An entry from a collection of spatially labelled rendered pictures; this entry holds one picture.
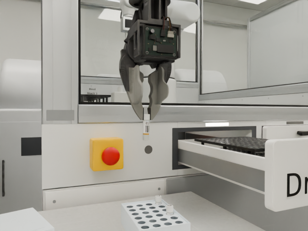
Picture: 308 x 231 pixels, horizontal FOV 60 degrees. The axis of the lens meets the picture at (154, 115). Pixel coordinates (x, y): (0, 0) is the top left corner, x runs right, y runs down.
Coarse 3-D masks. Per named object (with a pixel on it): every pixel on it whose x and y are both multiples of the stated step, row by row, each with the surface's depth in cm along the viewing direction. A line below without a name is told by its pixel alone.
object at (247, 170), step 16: (192, 144) 66; (208, 144) 78; (192, 160) 65; (208, 160) 59; (224, 160) 54; (240, 160) 50; (256, 160) 46; (224, 176) 54; (240, 176) 50; (256, 176) 46
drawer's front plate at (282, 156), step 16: (272, 144) 41; (288, 144) 42; (304, 144) 43; (272, 160) 41; (288, 160) 42; (304, 160) 43; (272, 176) 41; (304, 176) 43; (272, 192) 41; (304, 192) 43; (272, 208) 41; (288, 208) 42
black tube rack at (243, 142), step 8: (216, 144) 63; (224, 144) 61; (232, 144) 60; (240, 144) 59; (248, 144) 59; (256, 144) 59; (264, 144) 60; (248, 152) 65; (256, 152) 67; (264, 152) 67
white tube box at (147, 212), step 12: (132, 204) 51; (144, 204) 51; (156, 204) 51; (132, 216) 45; (144, 216) 45; (156, 216) 45; (168, 216) 45; (180, 216) 45; (132, 228) 43; (144, 228) 42; (156, 228) 40; (168, 228) 41; (180, 228) 41
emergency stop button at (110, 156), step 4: (108, 148) 58; (112, 148) 58; (104, 152) 58; (108, 152) 58; (112, 152) 58; (116, 152) 58; (104, 156) 57; (108, 156) 58; (112, 156) 58; (116, 156) 58; (104, 160) 58; (108, 160) 58; (112, 160) 58; (116, 160) 58; (108, 164) 58; (112, 164) 58
